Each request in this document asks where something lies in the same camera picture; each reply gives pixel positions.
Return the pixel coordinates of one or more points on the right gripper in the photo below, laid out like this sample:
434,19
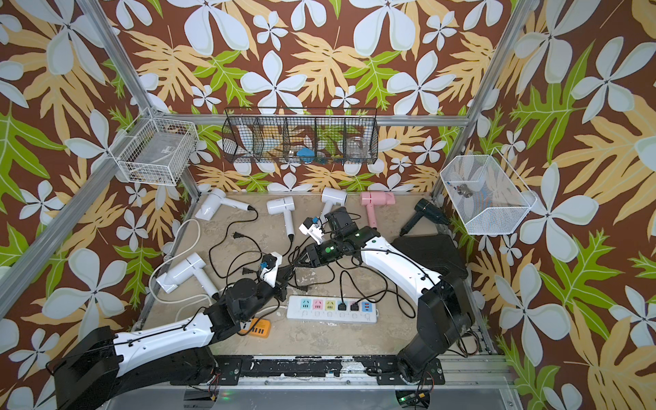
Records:
314,251

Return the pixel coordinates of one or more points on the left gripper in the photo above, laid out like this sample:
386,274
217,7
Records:
281,283

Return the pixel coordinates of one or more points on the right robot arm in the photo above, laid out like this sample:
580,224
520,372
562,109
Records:
444,313

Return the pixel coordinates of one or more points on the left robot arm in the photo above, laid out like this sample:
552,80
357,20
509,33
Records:
105,364

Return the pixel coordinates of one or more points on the white multicolour power strip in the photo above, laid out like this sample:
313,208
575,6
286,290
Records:
332,309

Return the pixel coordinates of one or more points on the orange power strip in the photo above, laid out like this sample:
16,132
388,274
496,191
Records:
259,328

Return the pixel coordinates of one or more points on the pink hair dryer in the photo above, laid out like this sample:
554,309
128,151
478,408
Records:
373,199

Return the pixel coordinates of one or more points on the large white hair dryer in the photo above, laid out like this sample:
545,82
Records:
191,267

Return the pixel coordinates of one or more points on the white hair dryer far left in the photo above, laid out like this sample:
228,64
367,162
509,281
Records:
215,199

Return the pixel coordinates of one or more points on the black hair dryer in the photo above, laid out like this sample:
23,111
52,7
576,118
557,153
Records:
425,209

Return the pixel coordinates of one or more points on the black plastic tool case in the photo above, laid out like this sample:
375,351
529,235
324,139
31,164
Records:
436,252

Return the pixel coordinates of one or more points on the white mesh basket right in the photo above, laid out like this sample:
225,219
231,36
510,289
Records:
487,193

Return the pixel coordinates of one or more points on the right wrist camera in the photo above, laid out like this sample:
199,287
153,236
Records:
313,228

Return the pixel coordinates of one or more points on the black wire basket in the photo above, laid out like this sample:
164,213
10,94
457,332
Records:
320,136

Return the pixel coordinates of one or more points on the black mounting rail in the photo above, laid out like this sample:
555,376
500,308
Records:
231,370

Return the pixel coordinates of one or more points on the white wire basket left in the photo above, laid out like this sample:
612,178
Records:
157,151

